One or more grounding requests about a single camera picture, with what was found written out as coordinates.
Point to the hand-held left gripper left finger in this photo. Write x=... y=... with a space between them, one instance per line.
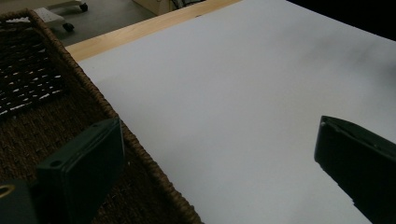
x=84 y=165

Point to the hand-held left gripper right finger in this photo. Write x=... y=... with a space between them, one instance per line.
x=361 y=161

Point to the brown woven wicker basket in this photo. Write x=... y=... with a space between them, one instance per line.
x=40 y=124

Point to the white table cover sheet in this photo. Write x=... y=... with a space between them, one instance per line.
x=236 y=102

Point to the white wheeled stand base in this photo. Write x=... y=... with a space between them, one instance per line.
x=57 y=14

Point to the beige cabinet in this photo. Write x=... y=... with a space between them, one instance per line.
x=155 y=5

